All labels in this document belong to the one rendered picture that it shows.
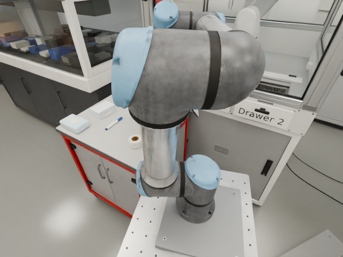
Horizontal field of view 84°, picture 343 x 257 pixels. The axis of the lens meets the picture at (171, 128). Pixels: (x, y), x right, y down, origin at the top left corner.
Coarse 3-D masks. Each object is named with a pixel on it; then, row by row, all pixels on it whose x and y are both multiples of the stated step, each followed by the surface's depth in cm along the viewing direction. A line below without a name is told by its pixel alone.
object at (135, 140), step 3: (132, 135) 101; (135, 135) 101; (138, 135) 101; (129, 138) 99; (132, 138) 100; (135, 138) 101; (138, 138) 99; (129, 141) 97; (132, 141) 97; (135, 141) 97; (138, 141) 97; (129, 144) 99; (132, 144) 97; (135, 144) 97; (138, 144) 98; (141, 144) 100; (132, 147) 99; (135, 147) 98; (138, 147) 99
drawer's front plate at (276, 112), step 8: (240, 104) 107; (248, 104) 105; (256, 104) 103; (264, 104) 101; (240, 112) 110; (248, 112) 108; (256, 112) 105; (272, 112) 101; (280, 112) 98; (288, 112) 96; (256, 120) 108; (264, 120) 105; (272, 120) 103; (280, 120) 101; (288, 120) 99
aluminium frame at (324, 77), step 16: (144, 16) 110; (336, 32) 73; (336, 48) 75; (320, 64) 82; (336, 64) 78; (320, 80) 84; (256, 96) 102; (272, 96) 98; (288, 96) 95; (304, 96) 91; (320, 96) 88
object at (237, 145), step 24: (192, 120) 136; (216, 120) 126; (240, 120) 116; (192, 144) 150; (216, 144) 137; (240, 144) 126; (264, 144) 117; (288, 144) 108; (240, 168) 138; (264, 168) 126; (264, 192) 138
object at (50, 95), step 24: (72, 0) 106; (72, 24) 111; (0, 72) 222; (24, 72) 189; (48, 72) 150; (96, 72) 136; (24, 96) 224; (48, 96) 191; (72, 96) 167; (96, 96) 148; (48, 120) 227
